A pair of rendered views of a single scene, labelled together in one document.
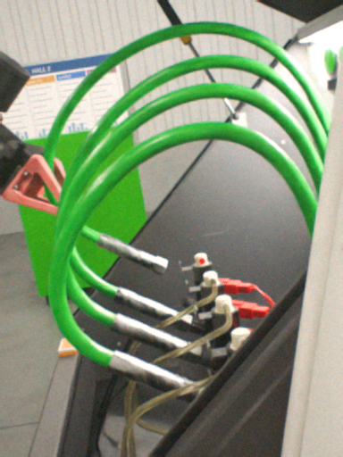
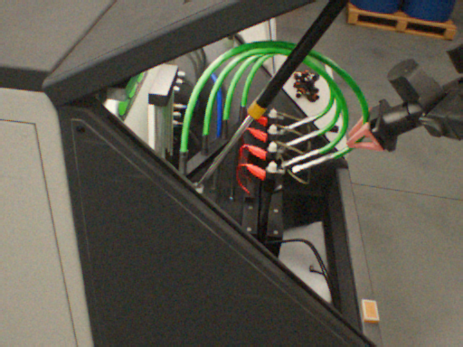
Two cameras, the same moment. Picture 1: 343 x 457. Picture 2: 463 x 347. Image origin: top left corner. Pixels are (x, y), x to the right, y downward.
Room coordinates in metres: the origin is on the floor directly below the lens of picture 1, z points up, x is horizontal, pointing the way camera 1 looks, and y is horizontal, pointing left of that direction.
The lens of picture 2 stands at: (1.49, -0.07, 1.77)
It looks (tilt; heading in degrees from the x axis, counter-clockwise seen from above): 38 degrees down; 182
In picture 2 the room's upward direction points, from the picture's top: 7 degrees clockwise
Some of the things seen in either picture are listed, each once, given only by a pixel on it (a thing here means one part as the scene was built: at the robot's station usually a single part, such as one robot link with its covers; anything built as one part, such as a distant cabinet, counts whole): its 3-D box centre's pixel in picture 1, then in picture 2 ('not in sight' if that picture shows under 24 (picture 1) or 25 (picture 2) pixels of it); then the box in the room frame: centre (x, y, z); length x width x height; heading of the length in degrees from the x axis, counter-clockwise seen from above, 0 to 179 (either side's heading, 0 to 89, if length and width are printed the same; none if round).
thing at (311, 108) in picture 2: not in sight; (307, 98); (-0.08, 0.08, 0.97); 0.70 x 0.22 x 0.03; 3
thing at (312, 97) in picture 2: not in sight; (308, 83); (-0.12, 0.08, 1.01); 0.23 x 0.11 x 0.06; 3
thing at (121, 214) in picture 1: (85, 208); not in sight; (4.21, 0.71, 0.65); 0.95 x 0.86 x 1.30; 98
